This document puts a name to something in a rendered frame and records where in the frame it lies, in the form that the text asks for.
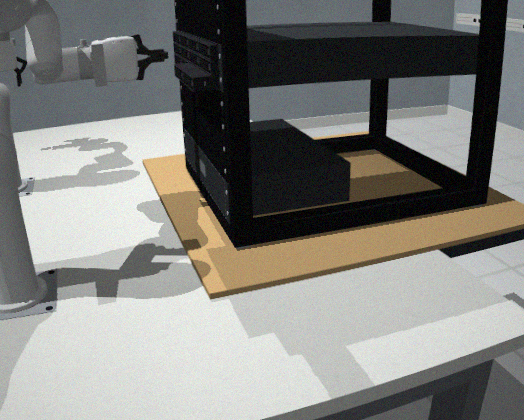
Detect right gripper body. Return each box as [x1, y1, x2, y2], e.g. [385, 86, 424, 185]
[92, 36, 138, 82]

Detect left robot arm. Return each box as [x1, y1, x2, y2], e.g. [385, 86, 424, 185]
[0, 31, 28, 192]

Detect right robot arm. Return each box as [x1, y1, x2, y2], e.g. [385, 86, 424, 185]
[0, 0, 108, 314]

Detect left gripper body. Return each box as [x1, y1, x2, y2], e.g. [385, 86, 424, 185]
[0, 40, 18, 72]

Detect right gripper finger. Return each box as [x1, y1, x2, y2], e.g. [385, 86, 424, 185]
[136, 55, 168, 80]
[130, 34, 168, 57]

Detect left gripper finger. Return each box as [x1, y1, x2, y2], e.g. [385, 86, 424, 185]
[14, 57, 27, 87]

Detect black metal rack frame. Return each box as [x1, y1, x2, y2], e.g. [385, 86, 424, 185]
[174, 0, 508, 249]

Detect tan flat board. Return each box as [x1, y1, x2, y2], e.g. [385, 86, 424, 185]
[142, 149, 524, 299]

